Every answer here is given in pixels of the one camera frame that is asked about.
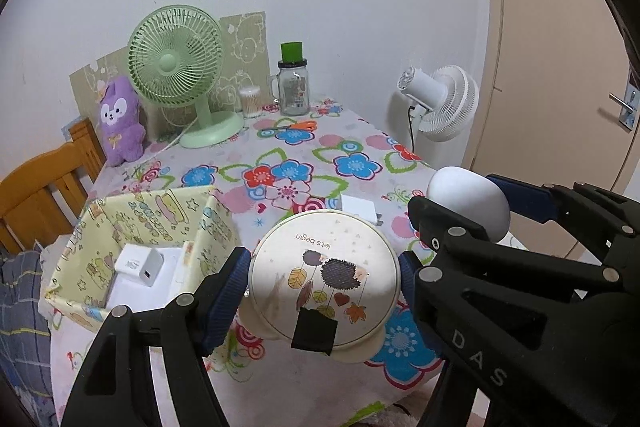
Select wooden chair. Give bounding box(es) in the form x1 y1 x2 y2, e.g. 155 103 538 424
0 117 107 253

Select round tin with hedgehog print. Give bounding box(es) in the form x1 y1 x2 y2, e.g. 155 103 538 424
239 208 401 366

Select beige printed board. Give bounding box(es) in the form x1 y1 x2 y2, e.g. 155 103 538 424
69 11 267 142

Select yellow printed box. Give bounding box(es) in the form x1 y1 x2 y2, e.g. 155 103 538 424
42 187 238 333

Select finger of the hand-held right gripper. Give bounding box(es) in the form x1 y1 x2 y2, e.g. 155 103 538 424
407 196 630 408
486 173 640 268

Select black fan cable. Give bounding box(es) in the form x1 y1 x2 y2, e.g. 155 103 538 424
407 104 418 155

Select glass jar with green lid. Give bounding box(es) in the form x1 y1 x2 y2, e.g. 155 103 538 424
270 41 310 116

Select small white charger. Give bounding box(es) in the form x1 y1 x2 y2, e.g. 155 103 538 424
114 243 165 288

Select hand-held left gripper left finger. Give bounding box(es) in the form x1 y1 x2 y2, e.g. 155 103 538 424
60 247 253 427

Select beige door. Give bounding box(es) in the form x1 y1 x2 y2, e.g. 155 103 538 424
460 0 640 258

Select blue plaid bedding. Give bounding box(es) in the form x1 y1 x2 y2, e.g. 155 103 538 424
0 249 56 403

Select purple plush toy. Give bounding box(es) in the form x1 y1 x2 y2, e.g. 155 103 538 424
96 75 147 168

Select green desk fan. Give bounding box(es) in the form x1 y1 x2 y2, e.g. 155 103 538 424
127 5 244 149

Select metal door handle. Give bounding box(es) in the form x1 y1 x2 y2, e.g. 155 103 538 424
609 74 640 132

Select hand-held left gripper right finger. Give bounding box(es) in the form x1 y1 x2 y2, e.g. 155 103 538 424
397 251 426 308

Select orange handled scissors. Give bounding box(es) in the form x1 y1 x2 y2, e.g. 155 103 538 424
261 119 318 136

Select white standing fan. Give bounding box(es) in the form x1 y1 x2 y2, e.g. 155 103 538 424
397 65 480 155

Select cotton swab container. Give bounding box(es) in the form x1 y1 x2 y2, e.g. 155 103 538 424
238 85 262 118

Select white fan cable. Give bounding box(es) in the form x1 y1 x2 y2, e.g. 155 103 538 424
140 119 201 155

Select white oval case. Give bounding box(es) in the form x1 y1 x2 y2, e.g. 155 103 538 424
426 166 512 243

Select large white charger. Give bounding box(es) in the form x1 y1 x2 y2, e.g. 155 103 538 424
340 193 385 228

